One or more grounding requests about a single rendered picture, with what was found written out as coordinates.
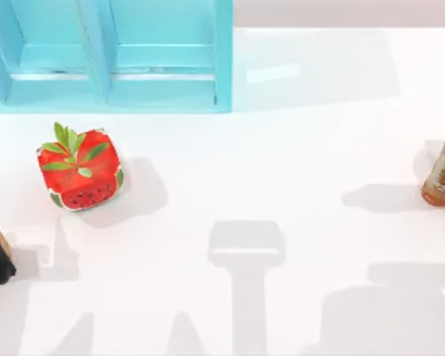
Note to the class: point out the light blue rack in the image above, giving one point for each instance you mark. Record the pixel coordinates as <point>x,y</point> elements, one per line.
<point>163,92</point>

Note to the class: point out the red watermelon plant pot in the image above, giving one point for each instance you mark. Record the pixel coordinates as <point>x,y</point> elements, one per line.
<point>81,174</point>

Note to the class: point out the orange bottle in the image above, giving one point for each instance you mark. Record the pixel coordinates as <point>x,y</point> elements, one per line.
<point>442,178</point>

